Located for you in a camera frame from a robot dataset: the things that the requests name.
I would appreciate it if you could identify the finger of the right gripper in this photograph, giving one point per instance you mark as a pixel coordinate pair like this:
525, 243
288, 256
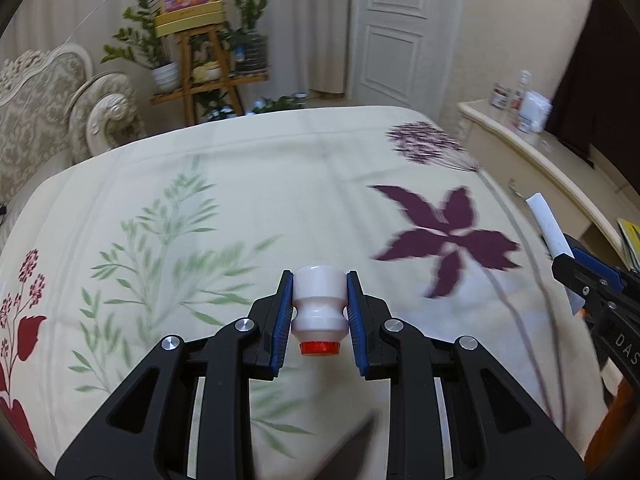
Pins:
575, 275
616, 276

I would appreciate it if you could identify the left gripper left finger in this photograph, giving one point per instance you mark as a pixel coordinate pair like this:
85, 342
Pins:
143, 429

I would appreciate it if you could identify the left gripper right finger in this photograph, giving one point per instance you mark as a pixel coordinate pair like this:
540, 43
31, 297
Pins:
453, 399

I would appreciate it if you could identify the white paper strip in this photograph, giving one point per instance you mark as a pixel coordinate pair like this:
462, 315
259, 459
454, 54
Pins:
558, 246

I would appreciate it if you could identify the white bottle red cap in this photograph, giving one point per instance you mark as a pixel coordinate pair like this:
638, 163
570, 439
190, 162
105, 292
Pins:
319, 299

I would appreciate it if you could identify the yellow blue book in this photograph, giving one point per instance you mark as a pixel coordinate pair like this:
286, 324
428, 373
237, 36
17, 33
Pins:
630, 233

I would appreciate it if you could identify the cream TV cabinet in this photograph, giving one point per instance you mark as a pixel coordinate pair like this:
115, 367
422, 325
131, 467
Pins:
585, 201

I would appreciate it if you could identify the dark cloth covered TV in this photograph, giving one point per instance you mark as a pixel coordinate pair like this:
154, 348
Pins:
597, 102

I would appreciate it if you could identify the white spray bottle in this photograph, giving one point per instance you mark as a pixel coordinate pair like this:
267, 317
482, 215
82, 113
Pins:
518, 96

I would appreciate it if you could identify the white plastic jug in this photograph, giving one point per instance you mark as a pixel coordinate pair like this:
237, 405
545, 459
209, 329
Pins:
533, 113

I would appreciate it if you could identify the floral cream tablecloth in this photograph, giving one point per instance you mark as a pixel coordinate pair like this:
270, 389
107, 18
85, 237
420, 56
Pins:
180, 233

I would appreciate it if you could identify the small dark jar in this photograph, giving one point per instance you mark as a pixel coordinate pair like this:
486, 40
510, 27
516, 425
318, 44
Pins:
500, 96

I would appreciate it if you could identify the cream ornate sofa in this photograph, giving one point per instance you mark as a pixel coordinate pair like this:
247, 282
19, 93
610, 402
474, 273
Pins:
52, 102

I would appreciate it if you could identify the white panel door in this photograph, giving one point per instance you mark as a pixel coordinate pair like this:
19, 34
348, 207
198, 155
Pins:
401, 51

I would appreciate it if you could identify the floor green plant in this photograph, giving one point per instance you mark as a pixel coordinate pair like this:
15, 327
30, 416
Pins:
295, 101

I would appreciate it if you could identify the wooden plant stand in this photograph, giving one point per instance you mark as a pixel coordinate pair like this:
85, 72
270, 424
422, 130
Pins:
193, 80

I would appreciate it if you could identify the potted plant white pot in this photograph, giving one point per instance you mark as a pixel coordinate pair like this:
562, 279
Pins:
137, 42

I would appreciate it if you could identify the tall plant dark pot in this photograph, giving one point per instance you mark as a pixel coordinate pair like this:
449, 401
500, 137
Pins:
249, 47

